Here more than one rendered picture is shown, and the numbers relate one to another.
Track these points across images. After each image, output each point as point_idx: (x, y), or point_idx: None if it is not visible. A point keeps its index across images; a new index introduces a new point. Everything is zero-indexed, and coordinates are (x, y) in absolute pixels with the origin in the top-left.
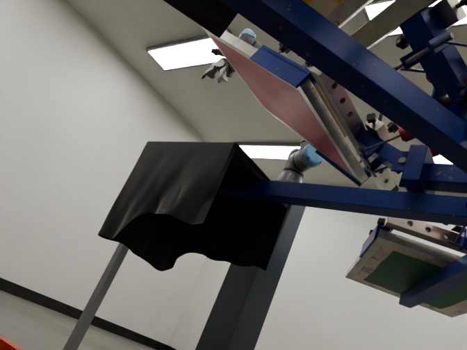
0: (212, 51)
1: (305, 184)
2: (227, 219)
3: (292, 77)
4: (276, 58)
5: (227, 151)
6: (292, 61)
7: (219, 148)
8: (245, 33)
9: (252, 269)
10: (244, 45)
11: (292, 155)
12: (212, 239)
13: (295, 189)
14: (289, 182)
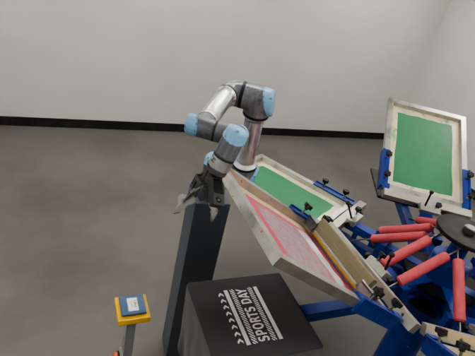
0: (214, 206)
1: (334, 311)
2: None
3: (387, 323)
4: (377, 311)
5: (317, 354)
6: (389, 313)
7: (310, 353)
8: (242, 145)
9: (208, 276)
10: (343, 294)
11: None
12: None
13: (327, 314)
14: (323, 312)
